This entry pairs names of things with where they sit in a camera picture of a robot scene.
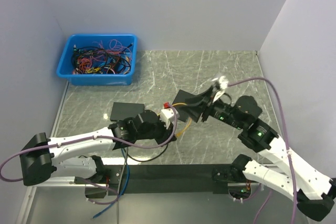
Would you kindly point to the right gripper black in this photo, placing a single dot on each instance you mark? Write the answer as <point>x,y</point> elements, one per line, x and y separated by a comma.
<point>205,103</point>

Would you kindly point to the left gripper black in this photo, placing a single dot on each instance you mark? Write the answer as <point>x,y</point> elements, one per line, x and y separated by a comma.
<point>166,134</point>

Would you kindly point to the black network switch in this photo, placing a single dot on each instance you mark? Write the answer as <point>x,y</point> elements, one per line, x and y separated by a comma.
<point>181,106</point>
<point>122,110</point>

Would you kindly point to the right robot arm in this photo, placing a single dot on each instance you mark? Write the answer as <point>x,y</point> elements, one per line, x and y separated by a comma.
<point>311,191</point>

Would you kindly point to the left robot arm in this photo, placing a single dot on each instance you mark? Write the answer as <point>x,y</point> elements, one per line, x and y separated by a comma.
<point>43,157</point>

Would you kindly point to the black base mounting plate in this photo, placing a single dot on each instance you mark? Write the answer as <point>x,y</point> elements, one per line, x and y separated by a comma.
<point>192,178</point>

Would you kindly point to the blue plastic bin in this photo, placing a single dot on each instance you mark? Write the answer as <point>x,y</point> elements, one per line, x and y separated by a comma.
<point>98,59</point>

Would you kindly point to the aluminium rail frame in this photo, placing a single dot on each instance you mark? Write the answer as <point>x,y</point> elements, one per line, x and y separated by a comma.
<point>158,77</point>

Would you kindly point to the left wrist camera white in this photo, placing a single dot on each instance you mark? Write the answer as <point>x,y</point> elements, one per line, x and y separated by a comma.
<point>167,115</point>

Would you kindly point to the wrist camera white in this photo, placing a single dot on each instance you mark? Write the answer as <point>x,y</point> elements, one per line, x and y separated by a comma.
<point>220,84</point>
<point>167,115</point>

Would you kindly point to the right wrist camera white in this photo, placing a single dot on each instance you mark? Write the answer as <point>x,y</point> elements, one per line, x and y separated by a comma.
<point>220,84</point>

